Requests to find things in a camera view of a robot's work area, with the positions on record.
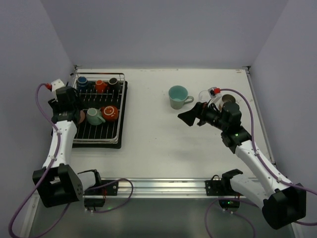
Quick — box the metal wire dish rack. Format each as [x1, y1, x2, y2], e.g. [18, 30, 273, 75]
[67, 72, 128, 148]

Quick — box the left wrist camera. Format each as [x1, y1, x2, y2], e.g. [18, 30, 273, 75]
[51, 79, 65, 99]

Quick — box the small orange cup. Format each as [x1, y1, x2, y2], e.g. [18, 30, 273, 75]
[95, 80, 108, 94]

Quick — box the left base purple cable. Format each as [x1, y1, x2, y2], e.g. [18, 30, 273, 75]
[89, 178, 135, 214]

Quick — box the black drip tray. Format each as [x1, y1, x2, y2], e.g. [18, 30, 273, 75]
[73, 80, 128, 149]

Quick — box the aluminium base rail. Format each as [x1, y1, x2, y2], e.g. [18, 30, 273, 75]
[33, 177, 268, 199]

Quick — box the clear glass tumbler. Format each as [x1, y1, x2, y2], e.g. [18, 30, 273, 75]
[199, 90, 211, 103]

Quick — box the metal tin cup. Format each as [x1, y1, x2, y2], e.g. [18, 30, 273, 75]
[218, 94, 236, 111]

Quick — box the large green mug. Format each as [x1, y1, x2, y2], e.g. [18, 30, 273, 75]
[168, 85, 194, 110]

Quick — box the pink plastic cup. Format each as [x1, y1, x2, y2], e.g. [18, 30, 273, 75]
[78, 110, 86, 124]

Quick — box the blue cup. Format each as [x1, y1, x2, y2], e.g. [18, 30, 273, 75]
[76, 76, 89, 92]

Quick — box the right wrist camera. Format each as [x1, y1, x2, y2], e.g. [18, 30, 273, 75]
[208, 87, 222, 105]

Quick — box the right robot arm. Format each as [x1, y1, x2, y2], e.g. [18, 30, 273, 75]
[178, 102, 307, 230]

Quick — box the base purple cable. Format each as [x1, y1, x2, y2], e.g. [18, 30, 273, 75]
[89, 178, 135, 214]
[206, 198, 257, 238]

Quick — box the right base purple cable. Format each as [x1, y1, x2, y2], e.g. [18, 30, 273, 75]
[206, 198, 257, 238]

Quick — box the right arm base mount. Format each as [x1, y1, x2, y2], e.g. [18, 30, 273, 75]
[205, 169, 243, 212]

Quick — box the black cup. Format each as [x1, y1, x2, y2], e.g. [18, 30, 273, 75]
[108, 77, 121, 91]

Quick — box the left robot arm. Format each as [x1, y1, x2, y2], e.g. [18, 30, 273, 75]
[32, 85, 101, 208]

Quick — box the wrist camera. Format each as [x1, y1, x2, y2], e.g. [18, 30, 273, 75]
[51, 79, 65, 99]
[208, 87, 222, 105]

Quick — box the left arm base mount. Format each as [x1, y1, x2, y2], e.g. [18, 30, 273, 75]
[84, 179, 119, 211]

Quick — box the red smiley mug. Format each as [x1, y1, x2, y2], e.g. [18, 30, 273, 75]
[101, 105, 119, 122]

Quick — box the small green teacup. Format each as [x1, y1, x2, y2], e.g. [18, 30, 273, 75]
[86, 108, 106, 125]

